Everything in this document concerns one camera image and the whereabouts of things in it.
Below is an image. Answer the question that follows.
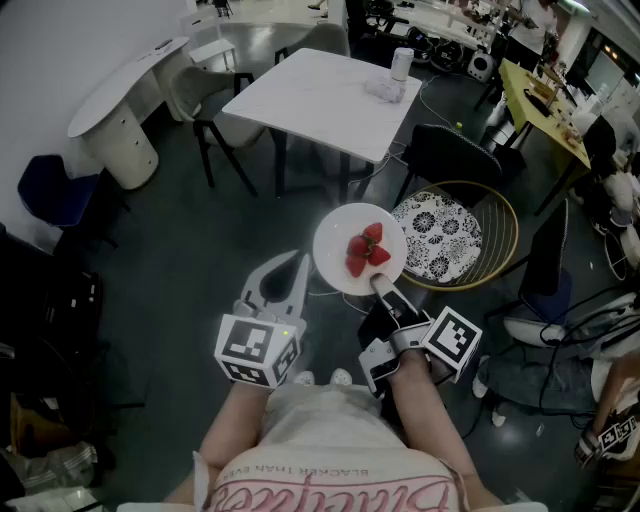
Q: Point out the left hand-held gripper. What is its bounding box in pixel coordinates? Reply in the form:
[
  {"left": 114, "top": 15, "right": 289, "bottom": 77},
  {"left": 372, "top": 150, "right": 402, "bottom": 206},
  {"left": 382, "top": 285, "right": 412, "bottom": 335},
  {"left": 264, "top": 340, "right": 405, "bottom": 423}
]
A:
[{"left": 214, "top": 249, "right": 312, "bottom": 389}]

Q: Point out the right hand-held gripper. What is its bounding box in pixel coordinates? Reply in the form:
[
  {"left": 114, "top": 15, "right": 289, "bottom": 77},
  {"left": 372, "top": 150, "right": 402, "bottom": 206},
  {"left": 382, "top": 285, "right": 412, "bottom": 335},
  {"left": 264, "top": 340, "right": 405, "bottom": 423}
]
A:
[{"left": 357, "top": 272, "right": 484, "bottom": 399}]

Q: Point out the white round plate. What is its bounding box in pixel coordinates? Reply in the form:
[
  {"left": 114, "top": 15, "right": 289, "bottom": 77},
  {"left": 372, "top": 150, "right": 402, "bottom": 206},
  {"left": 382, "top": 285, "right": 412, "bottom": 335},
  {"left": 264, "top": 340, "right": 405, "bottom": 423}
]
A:
[{"left": 312, "top": 202, "right": 407, "bottom": 297}]

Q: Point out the person's left forearm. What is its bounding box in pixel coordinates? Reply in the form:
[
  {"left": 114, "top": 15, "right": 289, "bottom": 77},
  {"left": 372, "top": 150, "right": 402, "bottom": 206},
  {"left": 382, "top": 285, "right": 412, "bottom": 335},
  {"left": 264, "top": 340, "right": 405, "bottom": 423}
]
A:
[{"left": 198, "top": 380, "right": 275, "bottom": 472}]

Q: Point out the person's right forearm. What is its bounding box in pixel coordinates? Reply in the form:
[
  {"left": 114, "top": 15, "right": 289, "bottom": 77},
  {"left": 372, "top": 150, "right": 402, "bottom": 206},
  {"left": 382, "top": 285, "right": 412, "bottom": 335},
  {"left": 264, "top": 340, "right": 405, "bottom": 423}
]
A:
[{"left": 385, "top": 349, "right": 504, "bottom": 507}]

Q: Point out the white square marble table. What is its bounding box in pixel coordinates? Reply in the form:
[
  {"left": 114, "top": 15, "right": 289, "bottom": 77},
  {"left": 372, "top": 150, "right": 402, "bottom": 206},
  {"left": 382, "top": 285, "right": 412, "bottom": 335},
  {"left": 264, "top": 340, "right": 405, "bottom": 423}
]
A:
[{"left": 221, "top": 47, "right": 424, "bottom": 204}]

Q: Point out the black and white floral cushion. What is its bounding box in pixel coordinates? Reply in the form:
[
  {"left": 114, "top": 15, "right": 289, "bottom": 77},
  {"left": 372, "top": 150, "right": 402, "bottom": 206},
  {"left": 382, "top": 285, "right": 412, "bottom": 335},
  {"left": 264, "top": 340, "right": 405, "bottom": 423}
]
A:
[{"left": 390, "top": 191, "right": 484, "bottom": 282}]

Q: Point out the person's white skirt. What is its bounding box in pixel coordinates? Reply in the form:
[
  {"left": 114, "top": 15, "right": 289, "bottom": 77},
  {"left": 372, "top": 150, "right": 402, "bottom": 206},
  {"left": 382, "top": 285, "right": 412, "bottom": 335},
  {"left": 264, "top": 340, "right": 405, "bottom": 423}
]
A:
[{"left": 258, "top": 382, "right": 407, "bottom": 452}]

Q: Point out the black padded chair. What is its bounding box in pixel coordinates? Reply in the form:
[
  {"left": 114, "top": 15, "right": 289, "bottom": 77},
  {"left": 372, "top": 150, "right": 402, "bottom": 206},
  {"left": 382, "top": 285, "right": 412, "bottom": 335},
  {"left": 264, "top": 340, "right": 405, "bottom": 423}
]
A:
[{"left": 398, "top": 123, "right": 504, "bottom": 209}]

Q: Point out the black slim chair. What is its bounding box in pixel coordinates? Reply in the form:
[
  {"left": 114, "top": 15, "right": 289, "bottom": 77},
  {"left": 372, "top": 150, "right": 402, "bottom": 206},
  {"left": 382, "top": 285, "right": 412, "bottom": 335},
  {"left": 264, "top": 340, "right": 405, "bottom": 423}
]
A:
[{"left": 483, "top": 198, "right": 574, "bottom": 322}]

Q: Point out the person's white printed t-shirt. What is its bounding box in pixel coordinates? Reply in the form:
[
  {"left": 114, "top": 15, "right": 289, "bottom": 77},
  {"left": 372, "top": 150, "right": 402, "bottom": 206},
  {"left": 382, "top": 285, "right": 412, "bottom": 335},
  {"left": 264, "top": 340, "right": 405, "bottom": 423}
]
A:
[{"left": 191, "top": 439, "right": 504, "bottom": 512}]

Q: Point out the grey shell chair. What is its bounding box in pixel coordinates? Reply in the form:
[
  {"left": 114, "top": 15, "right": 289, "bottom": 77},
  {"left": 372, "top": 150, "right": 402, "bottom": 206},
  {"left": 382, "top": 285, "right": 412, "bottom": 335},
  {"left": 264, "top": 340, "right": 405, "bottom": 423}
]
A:
[
  {"left": 168, "top": 64, "right": 267, "bottom": 197},
  {"left": 273, "top": 22, "right": 352, "bottom": 67}
]

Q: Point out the pale purple wipes pack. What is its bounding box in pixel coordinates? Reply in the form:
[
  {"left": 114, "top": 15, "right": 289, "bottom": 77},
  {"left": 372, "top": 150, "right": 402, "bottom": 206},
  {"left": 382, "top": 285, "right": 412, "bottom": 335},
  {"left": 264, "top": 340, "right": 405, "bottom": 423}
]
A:
[{"left": 363, "top": 74, "right": 406, "bottom": 104}]

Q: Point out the white tumbler with lid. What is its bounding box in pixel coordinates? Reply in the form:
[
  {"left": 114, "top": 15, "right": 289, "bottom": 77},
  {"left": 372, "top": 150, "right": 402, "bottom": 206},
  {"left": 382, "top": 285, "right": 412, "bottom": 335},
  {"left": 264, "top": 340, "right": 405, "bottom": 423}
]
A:
[{"left": 389, "top": 47, "right": 416, "bottom": 84}]

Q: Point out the blue chair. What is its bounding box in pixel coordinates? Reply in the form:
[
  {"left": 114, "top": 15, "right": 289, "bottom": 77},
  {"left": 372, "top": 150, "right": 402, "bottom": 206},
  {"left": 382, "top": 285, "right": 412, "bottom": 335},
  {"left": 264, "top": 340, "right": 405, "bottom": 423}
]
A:
[{"left": 16, "top": 154, "right": 120, "bottom": 250}]

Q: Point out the yellow table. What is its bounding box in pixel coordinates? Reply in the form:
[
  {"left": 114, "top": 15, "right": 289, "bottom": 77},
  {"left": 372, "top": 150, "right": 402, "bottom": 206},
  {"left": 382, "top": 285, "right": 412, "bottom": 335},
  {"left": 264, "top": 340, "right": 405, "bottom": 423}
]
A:
[{"left": 498, "top": 57, "right": 594, "bottom": 217}]

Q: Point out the white wooden chair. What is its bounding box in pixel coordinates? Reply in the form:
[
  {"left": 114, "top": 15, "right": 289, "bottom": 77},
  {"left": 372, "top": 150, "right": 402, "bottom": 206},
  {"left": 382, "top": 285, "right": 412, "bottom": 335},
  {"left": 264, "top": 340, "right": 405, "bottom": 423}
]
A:
[{"left": 179, "top": 10, "right": 237, "bottom": 72}]

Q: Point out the white rounded console desk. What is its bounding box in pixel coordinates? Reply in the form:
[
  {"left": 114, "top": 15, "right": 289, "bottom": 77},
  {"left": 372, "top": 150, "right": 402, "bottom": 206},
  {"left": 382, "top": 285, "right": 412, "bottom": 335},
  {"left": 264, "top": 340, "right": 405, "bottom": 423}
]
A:
[{"left": 67, "top": 35, "right": 192, "bottom": 192}]

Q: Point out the white box with round window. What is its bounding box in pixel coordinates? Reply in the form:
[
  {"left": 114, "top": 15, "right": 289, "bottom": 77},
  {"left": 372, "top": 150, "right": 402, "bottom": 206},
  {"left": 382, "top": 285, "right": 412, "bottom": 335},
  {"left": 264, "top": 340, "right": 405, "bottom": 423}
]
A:
[{"left": 468, "top": 49, "right": 497, "bottom": 79}]

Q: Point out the black equipment case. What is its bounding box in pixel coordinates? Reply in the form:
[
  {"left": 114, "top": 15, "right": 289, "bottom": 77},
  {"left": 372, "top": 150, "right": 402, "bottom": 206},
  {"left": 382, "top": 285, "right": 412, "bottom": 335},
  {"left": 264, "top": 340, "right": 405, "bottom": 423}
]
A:
[{"left": 431, "top": 36, "right": 472, "bottom": 72}]

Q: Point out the cardboard box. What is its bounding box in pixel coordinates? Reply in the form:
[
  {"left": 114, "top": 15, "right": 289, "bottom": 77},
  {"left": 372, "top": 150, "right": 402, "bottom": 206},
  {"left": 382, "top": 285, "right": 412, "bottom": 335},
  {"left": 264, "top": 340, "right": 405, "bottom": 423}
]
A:
[{"left": 8, "top": 393, "right": 97, "bottom": 454}]

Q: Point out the black office chair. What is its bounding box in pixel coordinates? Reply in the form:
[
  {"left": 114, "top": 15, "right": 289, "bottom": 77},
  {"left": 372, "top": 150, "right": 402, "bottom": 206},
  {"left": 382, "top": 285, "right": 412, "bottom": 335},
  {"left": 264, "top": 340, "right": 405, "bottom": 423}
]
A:
[{"left": 348, "top": 0, "right": 410, "bottom": 45}]

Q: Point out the clear plastic bag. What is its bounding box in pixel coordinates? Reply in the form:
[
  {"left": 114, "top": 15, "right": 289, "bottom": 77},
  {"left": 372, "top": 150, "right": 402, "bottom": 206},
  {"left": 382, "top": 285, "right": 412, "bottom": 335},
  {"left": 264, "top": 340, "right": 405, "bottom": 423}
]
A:
[{"left": 0, "top": 441, "right": 99, "bottom": 504}]

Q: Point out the long white table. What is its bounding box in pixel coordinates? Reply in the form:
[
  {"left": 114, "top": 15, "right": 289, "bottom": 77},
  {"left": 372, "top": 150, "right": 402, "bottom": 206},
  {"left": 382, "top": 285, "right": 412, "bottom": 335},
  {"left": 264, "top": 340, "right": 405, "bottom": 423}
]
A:
[{"left": 393, "top": 0, "right": 502, "bottom": 51}]

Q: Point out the gold wire chair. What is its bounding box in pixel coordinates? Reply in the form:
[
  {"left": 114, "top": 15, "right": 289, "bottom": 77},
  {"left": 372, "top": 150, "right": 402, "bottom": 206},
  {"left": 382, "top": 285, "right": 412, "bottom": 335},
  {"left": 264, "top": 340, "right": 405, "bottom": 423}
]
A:
[{"left": 393, "top": 180, "right": 520, "bottom": 293}]

